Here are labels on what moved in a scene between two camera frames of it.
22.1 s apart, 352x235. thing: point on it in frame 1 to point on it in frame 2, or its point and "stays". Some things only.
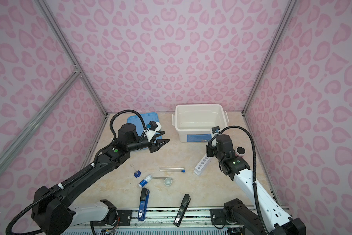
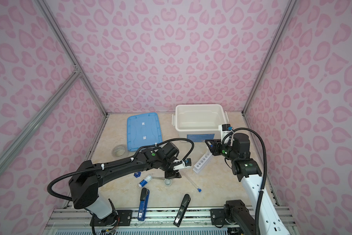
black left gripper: x=157 y=145 to x=174 y=174
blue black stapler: x=144 y=196 stays
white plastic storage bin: x=193 y=122 stays
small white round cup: x=167 y=181 stays
